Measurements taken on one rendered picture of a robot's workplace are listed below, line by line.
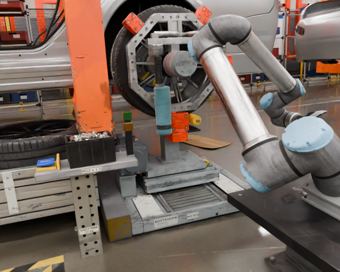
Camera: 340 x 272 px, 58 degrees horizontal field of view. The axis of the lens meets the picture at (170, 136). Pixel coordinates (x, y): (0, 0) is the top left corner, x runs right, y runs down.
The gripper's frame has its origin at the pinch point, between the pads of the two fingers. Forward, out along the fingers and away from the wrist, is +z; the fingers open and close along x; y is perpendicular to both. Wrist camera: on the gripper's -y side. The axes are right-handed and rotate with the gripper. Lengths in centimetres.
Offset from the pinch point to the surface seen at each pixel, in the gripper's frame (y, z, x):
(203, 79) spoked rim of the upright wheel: -30, -67, -24
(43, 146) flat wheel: -126, -64, 8
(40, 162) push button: -126, -29, 8
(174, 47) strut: -53, -57, -42
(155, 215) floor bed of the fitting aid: -74, -38, 46
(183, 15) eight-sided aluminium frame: -47, -56, -58
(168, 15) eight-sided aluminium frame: -56, -56, -58
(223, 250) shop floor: -51, -6, 54
